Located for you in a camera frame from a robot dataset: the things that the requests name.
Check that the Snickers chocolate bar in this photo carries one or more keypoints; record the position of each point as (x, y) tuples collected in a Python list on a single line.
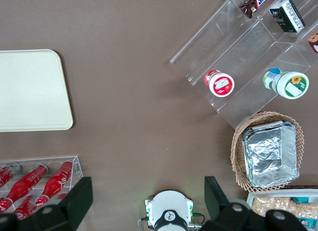
[(258, 1)]

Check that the red strawberry yogurt cup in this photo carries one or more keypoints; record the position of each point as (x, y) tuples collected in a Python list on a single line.
[(219, 83)]

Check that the brown red snack package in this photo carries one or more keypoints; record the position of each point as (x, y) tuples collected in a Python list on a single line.
[(314, 42)]

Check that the green white yogurt bottle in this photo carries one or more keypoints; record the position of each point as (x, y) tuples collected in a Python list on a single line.
[(288, 83)]

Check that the aluminium foil container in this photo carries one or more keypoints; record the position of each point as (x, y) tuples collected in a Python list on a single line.
[(268, 154)]

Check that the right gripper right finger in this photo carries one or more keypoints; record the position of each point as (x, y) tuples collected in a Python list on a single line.
[(223, 216)]

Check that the clear acrylic stepped shelf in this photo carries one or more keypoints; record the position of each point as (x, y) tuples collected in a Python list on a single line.
[(248, 52)]

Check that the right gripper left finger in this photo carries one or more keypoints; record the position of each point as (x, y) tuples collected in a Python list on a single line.
[(62, 213)]

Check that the cream plastic tray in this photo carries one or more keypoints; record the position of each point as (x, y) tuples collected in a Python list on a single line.
[(29, 92)]

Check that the red cola bottle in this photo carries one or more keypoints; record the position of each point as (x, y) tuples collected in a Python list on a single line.
[(24, 207), (58, 178), (6, 176), (26, 183), (4, 206)]

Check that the clear acrylic bottle box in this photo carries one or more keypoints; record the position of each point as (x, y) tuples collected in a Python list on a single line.
[(75, 166)]

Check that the puffed rice snack pack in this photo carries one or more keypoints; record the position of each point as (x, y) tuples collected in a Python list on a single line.
[(269, 205), (304, 208)]

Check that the white snack tray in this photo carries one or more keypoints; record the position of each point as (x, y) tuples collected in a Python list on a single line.
[(249, 197)]

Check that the woven wicker basket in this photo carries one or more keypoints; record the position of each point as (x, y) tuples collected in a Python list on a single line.
[(238, 151)]

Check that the teal snack package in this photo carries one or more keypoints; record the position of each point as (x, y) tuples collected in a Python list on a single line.
[(300, 200)]

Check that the black drink carton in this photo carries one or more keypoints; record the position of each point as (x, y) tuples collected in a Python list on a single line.
[(288, 16)]

